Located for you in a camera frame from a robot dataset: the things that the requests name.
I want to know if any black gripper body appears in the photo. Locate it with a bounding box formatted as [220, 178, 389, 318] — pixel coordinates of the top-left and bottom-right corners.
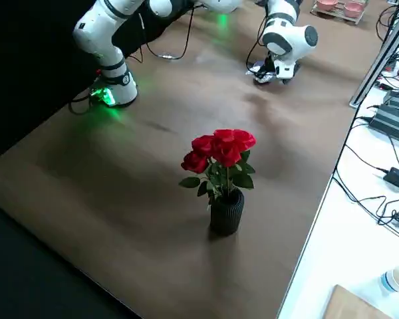
[265, 54, 302, 86]

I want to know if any silver sponge cloth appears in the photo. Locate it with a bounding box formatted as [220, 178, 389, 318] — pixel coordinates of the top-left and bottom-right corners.
[252, 71, 277, 86]

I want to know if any purple bowl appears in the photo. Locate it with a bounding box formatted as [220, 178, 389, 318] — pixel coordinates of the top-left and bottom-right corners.
[245, 59, 269, 76]

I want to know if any pink bowl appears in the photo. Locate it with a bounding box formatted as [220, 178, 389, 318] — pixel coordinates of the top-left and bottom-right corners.
[342, 1, 366, 17]
[314, 0, 340, 11]

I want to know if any red roses bouquet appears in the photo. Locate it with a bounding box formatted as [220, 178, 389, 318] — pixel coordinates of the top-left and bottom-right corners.
[178, 128, 257, 205]

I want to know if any black ribbed vase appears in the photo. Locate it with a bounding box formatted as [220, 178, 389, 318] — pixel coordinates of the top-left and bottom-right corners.
[209, 188, 245, 237]

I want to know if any tan wooden board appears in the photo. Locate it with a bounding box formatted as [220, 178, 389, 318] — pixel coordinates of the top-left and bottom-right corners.
[322, 284, 392, 319]

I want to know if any wire dish rack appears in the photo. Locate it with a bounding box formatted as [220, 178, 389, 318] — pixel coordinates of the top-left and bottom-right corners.
[310, 0, 369, 25]

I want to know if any black cable with silver connector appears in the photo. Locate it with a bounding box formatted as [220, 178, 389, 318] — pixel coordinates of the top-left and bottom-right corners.
[146, 6, 196, 61]

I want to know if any aluminium frame post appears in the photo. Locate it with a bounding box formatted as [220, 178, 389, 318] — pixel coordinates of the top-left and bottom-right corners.
[348, 0, 399, 108]

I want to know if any black base cable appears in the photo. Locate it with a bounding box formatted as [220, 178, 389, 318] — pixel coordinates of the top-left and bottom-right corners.
[68, 88, 100, 116]

